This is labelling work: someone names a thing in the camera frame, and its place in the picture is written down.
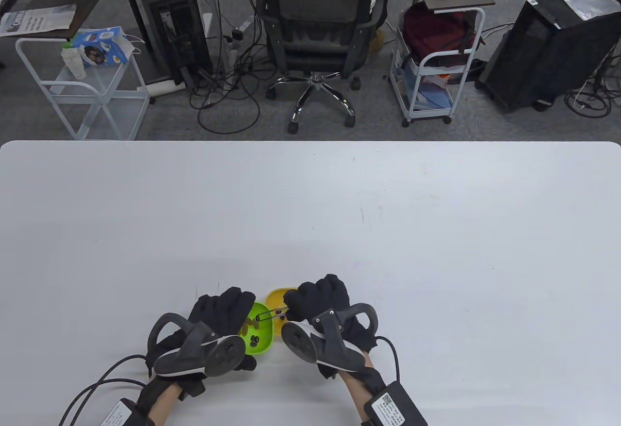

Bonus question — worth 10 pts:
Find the person's right hand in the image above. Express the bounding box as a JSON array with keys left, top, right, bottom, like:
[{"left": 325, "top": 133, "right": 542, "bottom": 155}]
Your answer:
[{"left": 282, "top": 274, "right": 379, "bottom": 380}]

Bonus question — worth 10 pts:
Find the person's left hand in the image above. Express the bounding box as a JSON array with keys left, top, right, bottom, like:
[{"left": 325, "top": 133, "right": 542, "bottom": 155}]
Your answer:
[{"left": 146, "top": 287, "right": 258, "bottom": 400}]

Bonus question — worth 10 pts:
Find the yellow small dish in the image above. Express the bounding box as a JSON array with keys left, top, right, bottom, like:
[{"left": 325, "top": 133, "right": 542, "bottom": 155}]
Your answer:
[{"left": 265, "top": 288, "right": 294, "bottom": 342}]

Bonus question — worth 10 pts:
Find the grey hand controller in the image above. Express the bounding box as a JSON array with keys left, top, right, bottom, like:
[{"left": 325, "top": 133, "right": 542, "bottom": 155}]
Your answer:
[
  {"left": 281, "top": 303, "right": 379, "bottom": 372},
  {"left": 147, "top": 313, "right": 245, "bottom": 378}
]

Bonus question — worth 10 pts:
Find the green plastic dish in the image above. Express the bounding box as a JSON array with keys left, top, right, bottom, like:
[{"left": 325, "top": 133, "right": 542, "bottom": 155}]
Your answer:
[{"left": 238, "top": 302, "right": 273, "bottom": 355}]

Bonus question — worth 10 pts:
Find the person's left forearm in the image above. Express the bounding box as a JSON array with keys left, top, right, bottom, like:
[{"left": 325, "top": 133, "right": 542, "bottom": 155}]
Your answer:
[{"left": 141, "top": 380, "right": 182, "bottom": 426}]

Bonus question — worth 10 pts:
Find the person's right forearm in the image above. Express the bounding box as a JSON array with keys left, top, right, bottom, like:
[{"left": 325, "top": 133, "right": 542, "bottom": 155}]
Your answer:
[{"left": 342, "top": 351, "right": 389, "bottom": 426}]

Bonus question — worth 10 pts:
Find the black wrist sensor box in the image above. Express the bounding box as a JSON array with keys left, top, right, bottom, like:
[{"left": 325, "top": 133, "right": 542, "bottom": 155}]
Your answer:
[
  {"left": 365, "top": 380, "right": 428, "bottom": 426},
  {"left": 99, "top": 398, "right": 141, "bottom": 426}
]

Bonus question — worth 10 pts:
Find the white metal trolley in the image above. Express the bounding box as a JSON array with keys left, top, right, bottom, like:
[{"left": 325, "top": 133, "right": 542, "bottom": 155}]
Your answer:
[{"left": 390, "top": 6, "right": 486, "bottom": 128}]

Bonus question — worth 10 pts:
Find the white translucent shelf cart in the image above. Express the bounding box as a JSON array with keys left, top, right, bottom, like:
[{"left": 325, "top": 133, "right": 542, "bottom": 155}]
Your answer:
[{"left": 16, "top": 35, "right": 151, "bottom": 141}]

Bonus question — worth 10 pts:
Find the blue folded cloth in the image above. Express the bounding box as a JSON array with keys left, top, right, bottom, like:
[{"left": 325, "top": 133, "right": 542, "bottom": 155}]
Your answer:
[{"left": 412, "top": 84, "right": 454, "bottom": 111}]

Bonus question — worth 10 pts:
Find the white power strip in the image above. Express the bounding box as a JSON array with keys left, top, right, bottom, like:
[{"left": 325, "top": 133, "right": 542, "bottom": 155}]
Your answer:
[{"left": 137, "top": 80, "right": 187, "bottom": 98}]

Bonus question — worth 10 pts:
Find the black open computer tower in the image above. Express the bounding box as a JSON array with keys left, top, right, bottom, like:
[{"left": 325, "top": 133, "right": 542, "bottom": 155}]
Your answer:
[{"left": 127, "top": 0, "right": 214, "bottom": 89}]

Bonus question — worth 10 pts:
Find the white plastic bottle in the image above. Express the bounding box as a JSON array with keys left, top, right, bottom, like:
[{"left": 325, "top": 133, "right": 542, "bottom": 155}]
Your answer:
[{"left": 61, "top": 43, "right": 88, "bottom": 80}]

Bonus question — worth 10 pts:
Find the maroon bag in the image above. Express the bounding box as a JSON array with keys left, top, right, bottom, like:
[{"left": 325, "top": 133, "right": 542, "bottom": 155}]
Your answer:
[{"left": 404, "top": 3, "right": 481, "bottom": 65}]

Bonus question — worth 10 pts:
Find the blue printed box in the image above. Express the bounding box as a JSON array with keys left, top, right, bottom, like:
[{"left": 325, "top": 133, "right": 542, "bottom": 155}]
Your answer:
[{"left": 72, "top": 26, "right": 131, "bottom": 68}]

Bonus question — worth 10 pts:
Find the black glossy computer tower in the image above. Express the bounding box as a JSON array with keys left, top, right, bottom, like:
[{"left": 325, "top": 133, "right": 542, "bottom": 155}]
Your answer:
[{"left": 475, "top": 0, "right": 621, "bottom": 114}]

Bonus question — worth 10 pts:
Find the folded newspaper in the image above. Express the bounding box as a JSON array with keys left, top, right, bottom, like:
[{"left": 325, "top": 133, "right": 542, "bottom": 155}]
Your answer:
[{"left": 0, "top": 4, "right": 78, "bottom": 38}]

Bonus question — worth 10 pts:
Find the clear plastic bag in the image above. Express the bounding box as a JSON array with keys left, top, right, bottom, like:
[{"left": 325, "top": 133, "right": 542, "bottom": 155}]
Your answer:
[{"left": 563, "top": 0, "right": 617, "bottom": 21}]

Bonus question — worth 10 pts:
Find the black glove cable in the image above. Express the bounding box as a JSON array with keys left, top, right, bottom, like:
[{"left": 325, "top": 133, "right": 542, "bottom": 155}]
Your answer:
[
  {"left": 376, "top": 336, "right": 401, "bottom": 383},
  {"left": 78, "top": 379, "right": 146, "bottom": 426},
  {"left": 59, "top": 354, "right": 151, "bottom": 426}
]

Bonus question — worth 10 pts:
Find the tangle of black floor cables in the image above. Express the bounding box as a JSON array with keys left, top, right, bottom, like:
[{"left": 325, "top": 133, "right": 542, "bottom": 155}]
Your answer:
[
  {"left": 189, "top": 0, "right": 272, "bottom": 134},
  {"left": 565, "top": 43, "right": 621, "bottom": 118}
]

